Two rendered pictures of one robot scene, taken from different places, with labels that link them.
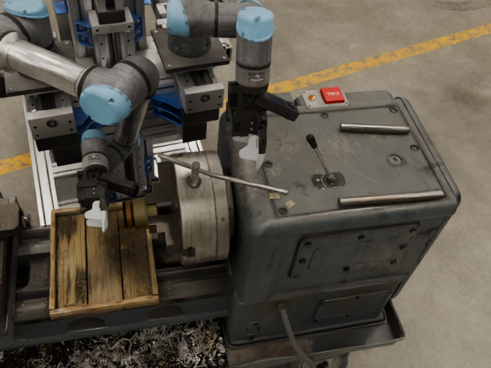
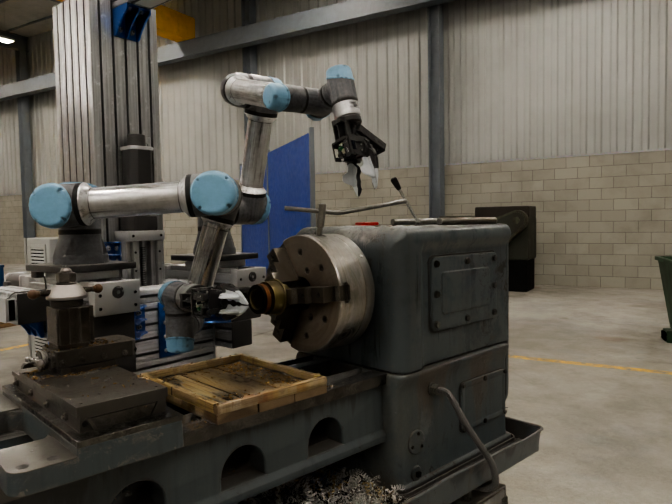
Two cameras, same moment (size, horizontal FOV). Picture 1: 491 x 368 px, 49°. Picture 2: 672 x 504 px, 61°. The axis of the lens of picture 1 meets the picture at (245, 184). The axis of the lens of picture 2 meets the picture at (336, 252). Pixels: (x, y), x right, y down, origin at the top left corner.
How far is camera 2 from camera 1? 1.39 m
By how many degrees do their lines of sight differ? 52
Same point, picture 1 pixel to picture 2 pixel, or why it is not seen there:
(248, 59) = (346, 91)
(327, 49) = not seen: hidden behind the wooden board
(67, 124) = (132, 296)
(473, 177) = not seen: hidden behind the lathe
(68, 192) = not seen: outside the picture
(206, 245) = (357, 282)
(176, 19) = (280, 87)
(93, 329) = (251, 480)
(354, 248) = (466, 278)
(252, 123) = (361, 144)
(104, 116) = (219, 198)
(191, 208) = (331, 246)
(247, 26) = (339, 69)
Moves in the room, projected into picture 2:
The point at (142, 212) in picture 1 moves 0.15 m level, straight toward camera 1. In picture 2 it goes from (277, 284) to (316, 289)
